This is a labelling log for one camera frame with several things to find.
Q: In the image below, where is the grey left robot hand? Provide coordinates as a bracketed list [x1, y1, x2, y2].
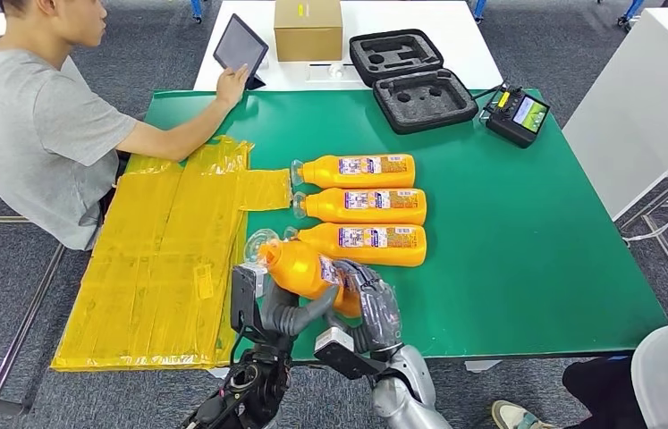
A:
[261, 278, 342, 341]

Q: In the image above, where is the orange detergent bottle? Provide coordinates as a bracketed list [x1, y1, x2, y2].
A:
[289, 154, 417, 190]
[243, 227, 364, 319]
[292, 187, 428, 227]
[283, 222, 428, 268]

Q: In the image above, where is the black tablet on stand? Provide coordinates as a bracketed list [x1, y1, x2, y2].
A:
[212, 13, 270, 91]

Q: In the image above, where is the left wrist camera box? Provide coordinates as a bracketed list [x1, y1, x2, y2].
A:
[230, 263, 269, 346]

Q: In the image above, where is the person's right hand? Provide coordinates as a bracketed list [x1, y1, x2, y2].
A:
[215, 63, 250, 109]

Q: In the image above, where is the black remote controller with screen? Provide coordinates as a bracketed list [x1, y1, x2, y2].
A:
[480, 85, 552, 149]

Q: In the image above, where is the white table foot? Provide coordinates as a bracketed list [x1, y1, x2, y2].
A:
[207, 365, 241, 382]
[464, 359, 503, 375]

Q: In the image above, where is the open black foam case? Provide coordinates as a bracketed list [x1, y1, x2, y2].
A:
[349, 28, 480, 136]

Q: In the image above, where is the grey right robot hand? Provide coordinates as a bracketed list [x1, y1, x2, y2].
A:
[324, 259, 404, 358]

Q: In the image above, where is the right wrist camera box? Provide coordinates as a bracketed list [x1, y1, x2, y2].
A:
[313, 326, 391, 382]

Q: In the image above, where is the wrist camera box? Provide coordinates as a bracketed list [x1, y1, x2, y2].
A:
[230, 263, 269, 346]
[313, 326, 391, 382]

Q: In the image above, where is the yellow plastic wrapped flat package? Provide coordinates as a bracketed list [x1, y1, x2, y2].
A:
[50, 134, 293, 373]

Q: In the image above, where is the white cable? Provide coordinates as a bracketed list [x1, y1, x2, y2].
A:
[622, 195, 668, 244]

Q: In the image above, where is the cardboard box yellow label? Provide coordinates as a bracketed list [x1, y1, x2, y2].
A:
[273, 0, 344, 63]

